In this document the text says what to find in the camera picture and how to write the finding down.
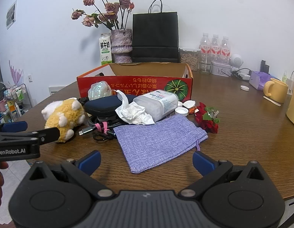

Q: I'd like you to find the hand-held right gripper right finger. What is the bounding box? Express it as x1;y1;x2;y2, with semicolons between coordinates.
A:
181;151;266;198

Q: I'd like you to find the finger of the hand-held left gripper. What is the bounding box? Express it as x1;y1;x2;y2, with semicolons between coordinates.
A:
0;127;61;146
0;121;28;135

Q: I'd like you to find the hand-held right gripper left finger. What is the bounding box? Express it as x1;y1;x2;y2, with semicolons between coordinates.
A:
28;150;113;199

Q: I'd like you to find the yellow white plush toy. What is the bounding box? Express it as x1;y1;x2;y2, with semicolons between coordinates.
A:
41;98;86;143

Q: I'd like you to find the black earphone cable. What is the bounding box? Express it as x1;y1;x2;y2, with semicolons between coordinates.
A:
92;131;118;142

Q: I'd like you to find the braided cable coil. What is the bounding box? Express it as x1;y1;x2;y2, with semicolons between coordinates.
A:
78;116;131;137

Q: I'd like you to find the purple fabric pouch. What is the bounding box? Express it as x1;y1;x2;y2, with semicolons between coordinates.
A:
113;114;208;174

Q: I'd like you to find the dark blue zip case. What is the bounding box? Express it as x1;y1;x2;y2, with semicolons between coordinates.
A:
84;94;138;119

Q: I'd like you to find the white tissue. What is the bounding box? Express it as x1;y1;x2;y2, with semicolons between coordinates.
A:
115;90;155;125

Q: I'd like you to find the red cardboard box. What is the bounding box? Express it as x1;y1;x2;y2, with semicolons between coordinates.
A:
76;62;194;100

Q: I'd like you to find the wooden desktop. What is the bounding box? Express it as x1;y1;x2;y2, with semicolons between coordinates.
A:
6;62;294;203

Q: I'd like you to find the metal storage rack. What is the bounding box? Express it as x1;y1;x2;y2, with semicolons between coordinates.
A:
0;81;35;124

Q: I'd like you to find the red artificial flower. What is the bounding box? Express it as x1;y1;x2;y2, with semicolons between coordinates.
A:
194;102;220;134

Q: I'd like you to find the iridescent crumpled wrap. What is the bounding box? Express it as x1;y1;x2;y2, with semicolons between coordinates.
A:
88;81;112;101

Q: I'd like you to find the white paper strip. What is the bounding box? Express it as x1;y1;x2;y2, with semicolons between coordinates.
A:
263;96;282;106

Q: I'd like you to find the pale purple tin box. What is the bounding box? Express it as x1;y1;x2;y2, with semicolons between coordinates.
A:
212;61;232;78

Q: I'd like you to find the white power strip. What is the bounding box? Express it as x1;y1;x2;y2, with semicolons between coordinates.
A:
231;70;251;80

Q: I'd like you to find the purple tissue pack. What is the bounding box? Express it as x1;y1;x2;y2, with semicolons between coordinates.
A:
249;71;278;91

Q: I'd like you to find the white green milk carton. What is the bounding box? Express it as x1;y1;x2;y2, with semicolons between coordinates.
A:
99;33;112;66

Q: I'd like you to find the clear snack container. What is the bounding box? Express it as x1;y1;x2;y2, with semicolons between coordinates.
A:
179;47;201;72

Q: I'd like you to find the yellow mug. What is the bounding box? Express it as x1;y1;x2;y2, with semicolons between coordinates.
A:
263;78;289;104

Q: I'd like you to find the white round device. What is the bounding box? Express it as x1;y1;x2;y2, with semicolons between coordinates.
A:
230;53;244;72

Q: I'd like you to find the purple ceramic vase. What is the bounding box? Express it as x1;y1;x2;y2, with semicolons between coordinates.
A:
111;29;133;64

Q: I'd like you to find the clear water bottle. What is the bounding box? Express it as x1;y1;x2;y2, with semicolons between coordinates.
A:
199;32;211;64
210;34;221;62
220;36;232;63

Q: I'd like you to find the black paper bag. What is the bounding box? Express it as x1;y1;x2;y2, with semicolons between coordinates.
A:
131;0;179;63

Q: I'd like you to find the dried rose bouquet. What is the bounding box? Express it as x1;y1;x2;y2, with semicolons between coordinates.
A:
71;0;135;31

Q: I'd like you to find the white wall vent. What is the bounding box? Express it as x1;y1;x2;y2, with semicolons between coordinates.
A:
48;85;68;94

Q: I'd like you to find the purple wall decal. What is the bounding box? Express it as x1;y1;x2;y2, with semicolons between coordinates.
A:
8;60;25;86

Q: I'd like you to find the wall picture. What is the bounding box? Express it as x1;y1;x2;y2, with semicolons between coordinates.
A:
6;0;17;29

